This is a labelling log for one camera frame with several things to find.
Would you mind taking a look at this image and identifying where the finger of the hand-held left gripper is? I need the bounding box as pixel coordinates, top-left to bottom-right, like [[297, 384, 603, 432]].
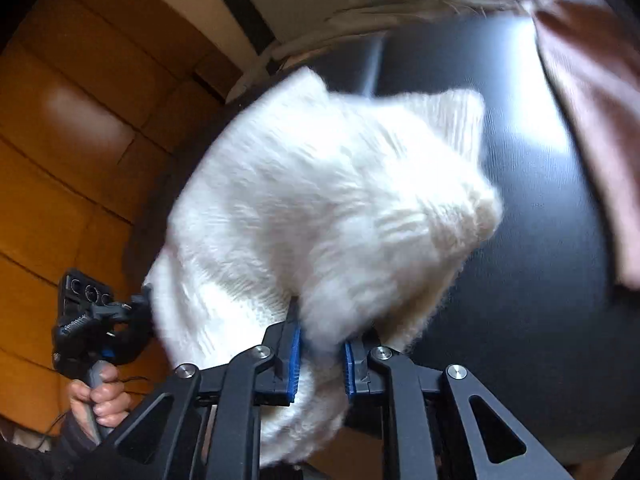
[[111, 317, 154, 365], [102, 282, 154, 323]]

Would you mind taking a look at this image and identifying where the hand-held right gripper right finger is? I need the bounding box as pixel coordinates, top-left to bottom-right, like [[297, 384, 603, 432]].
[[342, 331, 576, 480]]

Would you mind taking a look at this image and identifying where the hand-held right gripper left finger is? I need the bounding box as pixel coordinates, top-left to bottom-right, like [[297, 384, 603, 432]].
[[102, 300, 303, 480]]

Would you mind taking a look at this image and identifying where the white knit sweater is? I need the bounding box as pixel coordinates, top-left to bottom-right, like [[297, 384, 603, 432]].
[[145, 67, 505, 468]]

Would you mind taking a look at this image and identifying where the person's left forearm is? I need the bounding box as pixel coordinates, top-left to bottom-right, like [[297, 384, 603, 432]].
[[0, 410, 117, 480]]

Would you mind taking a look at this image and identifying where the person's left hand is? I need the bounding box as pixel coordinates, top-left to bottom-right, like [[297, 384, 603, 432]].
[[67, 364, 133, 428]]

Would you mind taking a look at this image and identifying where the wooden wardrobe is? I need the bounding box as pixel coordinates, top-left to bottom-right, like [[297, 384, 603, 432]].
[[0, 0, 248, 281]]

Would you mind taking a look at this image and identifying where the dark rolled mat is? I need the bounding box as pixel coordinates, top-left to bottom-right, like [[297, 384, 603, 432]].
[[216, 0, 277, 57]]

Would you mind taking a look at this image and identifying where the grey cloth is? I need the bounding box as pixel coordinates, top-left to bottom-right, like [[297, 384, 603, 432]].
[[324, 0, 531, 24]]

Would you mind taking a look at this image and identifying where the pink knit sweater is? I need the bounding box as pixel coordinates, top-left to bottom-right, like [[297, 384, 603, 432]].
[[520, 0, 640, 291]]

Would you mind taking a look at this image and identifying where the thin black cable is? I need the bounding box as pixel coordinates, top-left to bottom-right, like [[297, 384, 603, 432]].
[[30, 375, 151, 448]]

